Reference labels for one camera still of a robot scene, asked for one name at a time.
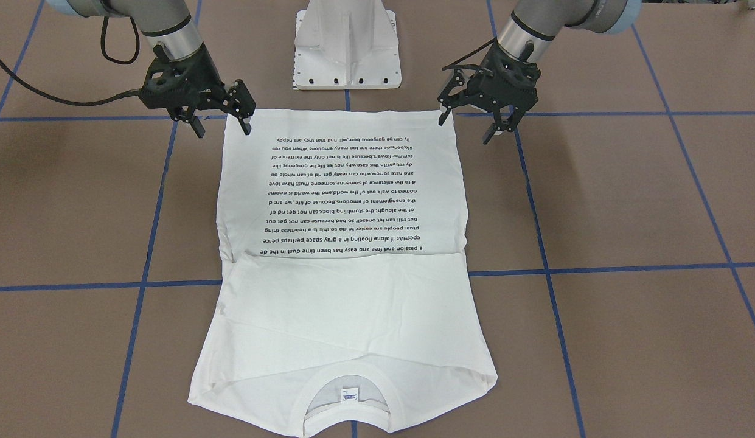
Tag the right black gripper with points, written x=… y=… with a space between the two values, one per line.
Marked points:
x=202 y=78

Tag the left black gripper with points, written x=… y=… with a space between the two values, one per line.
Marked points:
x=485 y=84

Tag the white long sleeve printed shirt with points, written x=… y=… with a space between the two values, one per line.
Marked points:
x=345 y=293

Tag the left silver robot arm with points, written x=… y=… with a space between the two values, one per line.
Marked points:
x=533 y=25

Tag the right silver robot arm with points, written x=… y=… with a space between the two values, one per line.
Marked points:
x=166 y=23

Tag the white camera mast pedestal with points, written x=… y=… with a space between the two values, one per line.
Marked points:
x=346 y=45

